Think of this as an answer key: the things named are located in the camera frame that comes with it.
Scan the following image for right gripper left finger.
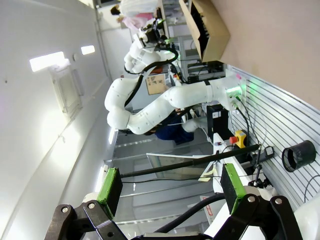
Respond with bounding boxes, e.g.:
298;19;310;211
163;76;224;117
43;167;128;240

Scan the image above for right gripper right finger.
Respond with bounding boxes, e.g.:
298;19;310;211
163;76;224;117
212;162;305;240

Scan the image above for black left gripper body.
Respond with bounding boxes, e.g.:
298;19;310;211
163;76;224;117
141;23;166;48

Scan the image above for cardboard box with short lid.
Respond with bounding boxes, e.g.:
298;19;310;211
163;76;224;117
178;0;231;64

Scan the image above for yellow emergency stop button box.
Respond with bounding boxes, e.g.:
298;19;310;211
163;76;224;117
229;129;248;149

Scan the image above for black control box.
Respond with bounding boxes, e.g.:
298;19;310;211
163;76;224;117
206;103;230;137

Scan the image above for person in pink and white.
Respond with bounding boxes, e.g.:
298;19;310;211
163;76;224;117
109;0;159;29

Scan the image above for brown paper poster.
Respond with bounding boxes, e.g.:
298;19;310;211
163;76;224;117
145;73;167;96

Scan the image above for long black tripod pole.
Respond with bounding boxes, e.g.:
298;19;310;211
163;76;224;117
121;143;261;179

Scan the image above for small ceiling light panel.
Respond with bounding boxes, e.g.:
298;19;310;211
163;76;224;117
80;45;96;56

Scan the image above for black cylinder cup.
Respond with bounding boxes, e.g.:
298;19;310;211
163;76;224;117
281;139;317;173

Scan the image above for person in blue clothes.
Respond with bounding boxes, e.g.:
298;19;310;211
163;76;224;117
154;107;201;146

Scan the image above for white ceiling air vent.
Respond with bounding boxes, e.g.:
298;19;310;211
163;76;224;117
50;66;84;119

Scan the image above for large ceiling light panel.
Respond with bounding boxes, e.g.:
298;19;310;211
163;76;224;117
29;51;66;72

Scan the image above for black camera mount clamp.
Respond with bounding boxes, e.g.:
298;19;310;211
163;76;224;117
247;145;275;191

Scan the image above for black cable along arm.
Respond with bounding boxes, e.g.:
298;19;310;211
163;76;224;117
123;44;181;109

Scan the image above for thick black gripper cable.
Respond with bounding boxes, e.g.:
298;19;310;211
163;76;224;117
154;193;226;234

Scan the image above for slotted aluminium base plate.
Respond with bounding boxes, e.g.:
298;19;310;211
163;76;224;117
224;63;320;211

